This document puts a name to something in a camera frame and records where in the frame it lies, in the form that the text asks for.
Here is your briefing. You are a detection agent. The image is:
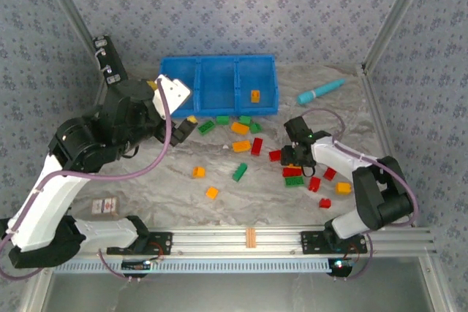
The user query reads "blue three-compartment bin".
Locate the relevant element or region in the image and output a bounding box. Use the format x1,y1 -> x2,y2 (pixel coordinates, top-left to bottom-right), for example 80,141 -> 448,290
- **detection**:
159,54 -> 281,120

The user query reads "teal marker pen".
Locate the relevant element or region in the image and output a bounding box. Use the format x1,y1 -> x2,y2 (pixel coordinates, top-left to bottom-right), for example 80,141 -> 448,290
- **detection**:
296,78 -> 347,105

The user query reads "black box with silver connectors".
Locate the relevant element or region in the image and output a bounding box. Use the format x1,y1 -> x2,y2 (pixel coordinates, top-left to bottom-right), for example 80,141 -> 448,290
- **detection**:
91,35 -> 129,88

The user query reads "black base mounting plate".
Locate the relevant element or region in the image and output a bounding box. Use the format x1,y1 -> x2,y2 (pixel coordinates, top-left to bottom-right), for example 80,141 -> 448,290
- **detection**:
144,231 -> 173,256
301,230 -> 368,254

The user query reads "small printed label card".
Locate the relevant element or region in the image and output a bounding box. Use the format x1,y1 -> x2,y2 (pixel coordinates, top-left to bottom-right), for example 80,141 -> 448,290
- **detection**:
91,197 -> 120,218

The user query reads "small circuit board with LED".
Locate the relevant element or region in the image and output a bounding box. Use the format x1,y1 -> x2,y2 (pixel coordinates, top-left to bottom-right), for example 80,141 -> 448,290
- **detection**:
328,259 -> 354,275
121,259 -> 153,272

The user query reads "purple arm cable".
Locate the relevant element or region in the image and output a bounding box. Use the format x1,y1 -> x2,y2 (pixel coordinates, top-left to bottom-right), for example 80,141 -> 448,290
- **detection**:
0,77 -> 173,280
301,107 -> 420,227

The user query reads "aluminium side rail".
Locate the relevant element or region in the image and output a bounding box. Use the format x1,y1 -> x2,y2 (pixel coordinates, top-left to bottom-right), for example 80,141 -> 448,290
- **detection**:
358,65 -> 420,231

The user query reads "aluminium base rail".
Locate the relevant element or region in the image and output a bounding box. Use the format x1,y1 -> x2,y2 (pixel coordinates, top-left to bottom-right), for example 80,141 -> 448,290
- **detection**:
82,227 -> 438,258

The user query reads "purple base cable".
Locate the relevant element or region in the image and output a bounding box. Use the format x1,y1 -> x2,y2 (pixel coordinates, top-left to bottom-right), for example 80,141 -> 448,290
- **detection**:
347,233 -> 374,281
97,248 -> 129,280

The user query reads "light blue slotted cable duct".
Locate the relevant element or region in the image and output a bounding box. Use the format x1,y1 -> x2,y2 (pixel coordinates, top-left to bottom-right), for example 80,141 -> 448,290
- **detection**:
54,257 -> 333,273

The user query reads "aluminium frame post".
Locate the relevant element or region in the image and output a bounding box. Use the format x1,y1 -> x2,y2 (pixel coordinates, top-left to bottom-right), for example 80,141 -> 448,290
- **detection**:
36,0 -> 107,75
360,0 -> 438,74

